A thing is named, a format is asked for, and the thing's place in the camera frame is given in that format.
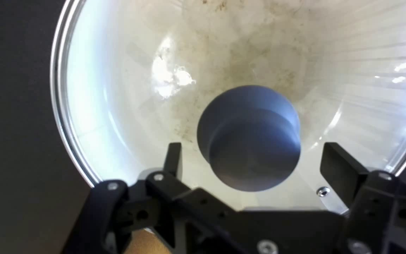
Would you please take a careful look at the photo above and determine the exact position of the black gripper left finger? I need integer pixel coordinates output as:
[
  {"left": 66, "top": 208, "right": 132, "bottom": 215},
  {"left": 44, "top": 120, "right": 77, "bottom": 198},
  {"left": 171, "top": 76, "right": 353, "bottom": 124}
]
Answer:
[{"left": 61, "top": 141, "right": 243, "bottom": 254}]

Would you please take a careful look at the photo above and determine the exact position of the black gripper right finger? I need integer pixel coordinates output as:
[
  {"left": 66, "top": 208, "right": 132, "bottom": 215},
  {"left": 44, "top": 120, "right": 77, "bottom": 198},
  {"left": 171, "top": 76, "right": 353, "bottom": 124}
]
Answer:
[{"left": 319, "top": 141, "right": 406, "bottom": 254}]

